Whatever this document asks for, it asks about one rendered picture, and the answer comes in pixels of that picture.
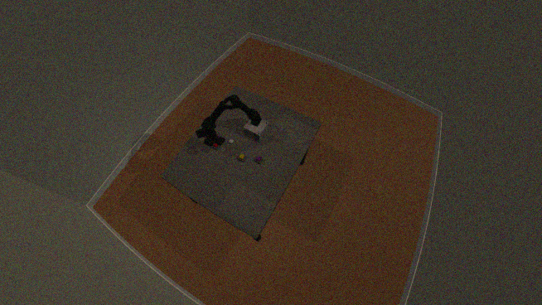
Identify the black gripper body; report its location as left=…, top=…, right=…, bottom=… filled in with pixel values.
left=206, top=131, right=225, bottom=146

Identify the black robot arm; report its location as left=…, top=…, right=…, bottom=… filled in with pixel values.
left=196, top=94, right=261, bottom=146

